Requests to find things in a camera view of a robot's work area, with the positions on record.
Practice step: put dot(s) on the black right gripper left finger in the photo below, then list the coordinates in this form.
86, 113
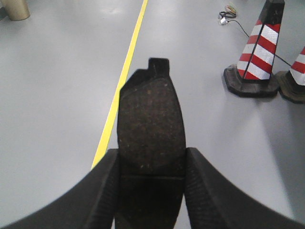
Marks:
90, 204

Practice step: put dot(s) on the red-white traffic cone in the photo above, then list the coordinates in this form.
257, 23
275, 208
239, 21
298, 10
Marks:
292, 82
252, 76

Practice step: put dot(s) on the grey brake pad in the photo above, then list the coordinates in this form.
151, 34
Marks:
152, 150

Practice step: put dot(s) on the tan cylindrical bin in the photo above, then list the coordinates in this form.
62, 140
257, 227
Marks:
17, 10

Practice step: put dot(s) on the yellow floor tape line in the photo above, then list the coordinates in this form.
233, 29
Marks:
108, 126

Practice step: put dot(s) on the right red-white traffic cone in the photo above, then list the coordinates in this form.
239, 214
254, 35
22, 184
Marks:
292, 82

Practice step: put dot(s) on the left red-white traffic cone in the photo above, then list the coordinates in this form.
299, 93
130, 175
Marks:
252, 76

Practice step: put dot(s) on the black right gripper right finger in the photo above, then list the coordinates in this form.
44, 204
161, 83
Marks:
213, 202

